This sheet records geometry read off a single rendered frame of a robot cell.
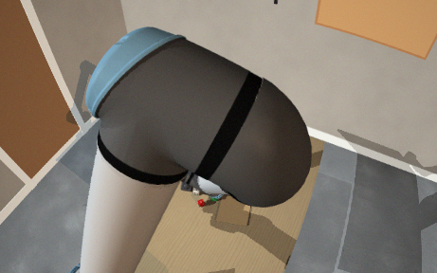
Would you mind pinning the red die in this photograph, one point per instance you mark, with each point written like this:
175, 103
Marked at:
201, 203

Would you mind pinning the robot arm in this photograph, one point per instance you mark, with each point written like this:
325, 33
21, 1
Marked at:
173, 110

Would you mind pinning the tan flat mat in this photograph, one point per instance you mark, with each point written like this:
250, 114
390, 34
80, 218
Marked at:
233, 212

